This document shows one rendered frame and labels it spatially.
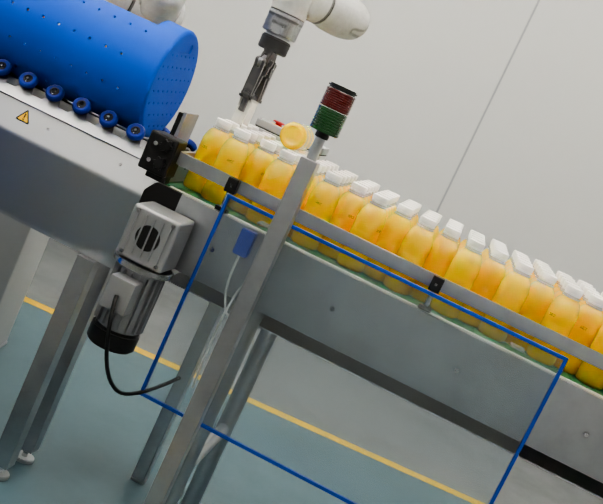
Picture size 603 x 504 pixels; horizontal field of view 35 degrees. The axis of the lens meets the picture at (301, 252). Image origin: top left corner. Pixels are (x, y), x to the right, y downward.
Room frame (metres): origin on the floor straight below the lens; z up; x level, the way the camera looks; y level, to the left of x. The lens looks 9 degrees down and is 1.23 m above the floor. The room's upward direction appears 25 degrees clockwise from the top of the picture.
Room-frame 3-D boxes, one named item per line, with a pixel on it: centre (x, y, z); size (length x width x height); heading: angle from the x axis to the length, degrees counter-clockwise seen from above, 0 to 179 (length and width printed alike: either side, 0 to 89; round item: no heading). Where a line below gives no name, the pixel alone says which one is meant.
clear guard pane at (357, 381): (2.02, -0.20, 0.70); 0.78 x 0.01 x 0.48; 83
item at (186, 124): (2.37, 0.39, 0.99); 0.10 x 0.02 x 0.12; 173
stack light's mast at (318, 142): (1.97, 0.06, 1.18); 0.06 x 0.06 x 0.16
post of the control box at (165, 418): (2.63, 0.15, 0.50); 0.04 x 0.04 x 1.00; 83
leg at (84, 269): (2.31, 0.47, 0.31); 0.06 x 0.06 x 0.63; 83
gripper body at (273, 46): (2.39, 0.27, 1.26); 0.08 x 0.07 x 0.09; 173
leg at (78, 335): (2.45, 0.45, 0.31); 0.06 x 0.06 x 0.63; 83
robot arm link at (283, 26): (2.39, 0.27, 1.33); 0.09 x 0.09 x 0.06
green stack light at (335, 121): (1.97, 0.06, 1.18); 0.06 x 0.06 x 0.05
